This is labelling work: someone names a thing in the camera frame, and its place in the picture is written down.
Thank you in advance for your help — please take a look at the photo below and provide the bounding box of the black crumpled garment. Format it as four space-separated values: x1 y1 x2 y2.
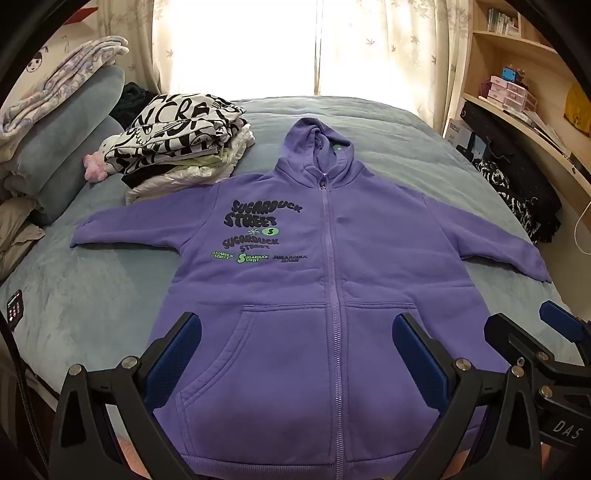
110 82 160 125

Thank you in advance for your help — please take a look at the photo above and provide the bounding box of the purple zip hoodie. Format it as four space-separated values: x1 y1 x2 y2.
70 117 553 480

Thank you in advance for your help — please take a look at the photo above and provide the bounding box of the black cable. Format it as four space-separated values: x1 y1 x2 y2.
0 318 47 467

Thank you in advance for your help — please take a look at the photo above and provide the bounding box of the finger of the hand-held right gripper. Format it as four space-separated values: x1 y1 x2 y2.
484 313 561 376
539 300 591 357

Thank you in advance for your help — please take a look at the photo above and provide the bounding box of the pale leaf-print curtain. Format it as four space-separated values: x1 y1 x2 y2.
92 0 476 132

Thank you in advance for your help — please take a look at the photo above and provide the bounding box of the row of books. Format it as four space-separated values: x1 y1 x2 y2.
487 7 520 37

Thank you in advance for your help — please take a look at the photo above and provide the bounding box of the black bag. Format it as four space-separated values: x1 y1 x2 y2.
459 100 561 243

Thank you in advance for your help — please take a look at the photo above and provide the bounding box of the pink and white plush toy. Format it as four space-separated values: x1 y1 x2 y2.
83 136 122 182

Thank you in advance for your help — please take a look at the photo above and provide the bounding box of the wooden bookshelf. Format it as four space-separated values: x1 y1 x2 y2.
459 0 591 259

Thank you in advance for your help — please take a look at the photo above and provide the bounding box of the floral folded blanket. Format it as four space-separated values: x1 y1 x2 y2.
0 36 131 139

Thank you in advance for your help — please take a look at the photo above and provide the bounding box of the black and white printed garment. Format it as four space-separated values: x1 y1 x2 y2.
104 92 250 176

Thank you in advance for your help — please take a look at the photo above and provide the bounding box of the black and white patterned cloth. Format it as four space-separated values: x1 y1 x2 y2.
473 159 541 241

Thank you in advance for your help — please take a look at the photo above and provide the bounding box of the beige crumpled cloth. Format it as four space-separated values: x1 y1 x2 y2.
0 196 47 282

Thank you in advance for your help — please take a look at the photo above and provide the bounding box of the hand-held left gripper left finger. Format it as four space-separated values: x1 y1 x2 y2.
48 311 204 480

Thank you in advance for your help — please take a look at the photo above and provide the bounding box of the stack of pink boxes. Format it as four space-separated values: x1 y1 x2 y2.
487 75 539 114

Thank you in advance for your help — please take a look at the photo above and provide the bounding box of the blue-grey pillow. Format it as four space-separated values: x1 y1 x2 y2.
32 114 124 227
11 65 126 197

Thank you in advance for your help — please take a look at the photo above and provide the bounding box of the white cardboard box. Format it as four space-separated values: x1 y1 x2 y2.
443 117 472 149

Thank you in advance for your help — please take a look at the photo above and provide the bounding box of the black remote with red lights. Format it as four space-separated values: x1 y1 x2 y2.
6 288 25 329

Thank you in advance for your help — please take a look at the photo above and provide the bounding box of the blue-grey fleece bed blanket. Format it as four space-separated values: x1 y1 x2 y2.
0 96 591 467

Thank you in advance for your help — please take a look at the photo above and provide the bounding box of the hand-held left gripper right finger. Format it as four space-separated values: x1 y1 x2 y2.
392 312 543 480

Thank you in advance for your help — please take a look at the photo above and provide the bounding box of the white cable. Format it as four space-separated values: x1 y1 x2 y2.
573 198 591 254

